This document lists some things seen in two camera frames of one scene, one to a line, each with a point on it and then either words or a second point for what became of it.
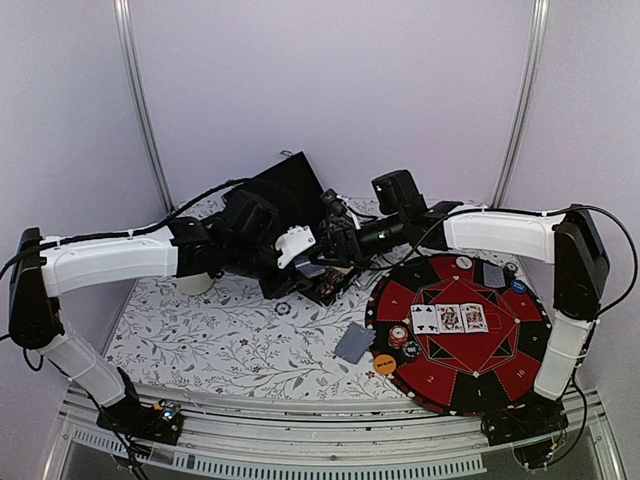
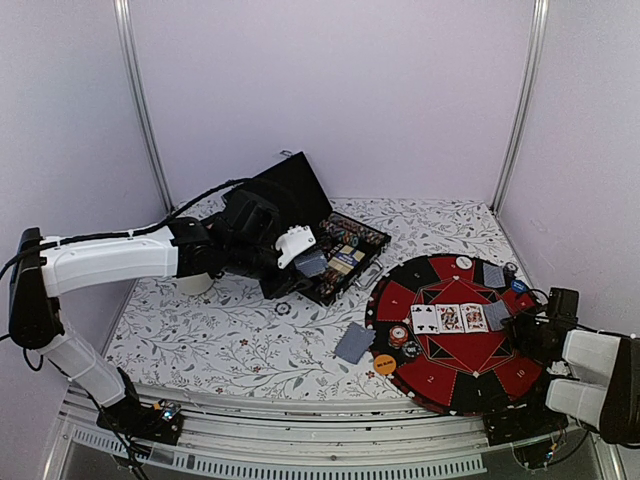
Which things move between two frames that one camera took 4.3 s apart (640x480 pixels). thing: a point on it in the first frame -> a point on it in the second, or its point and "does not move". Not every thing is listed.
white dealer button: (463, 262) does not move
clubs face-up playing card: (424, 319) does not move
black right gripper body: (349, 233) -> (528, 335)
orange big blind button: (384, 364) does not move
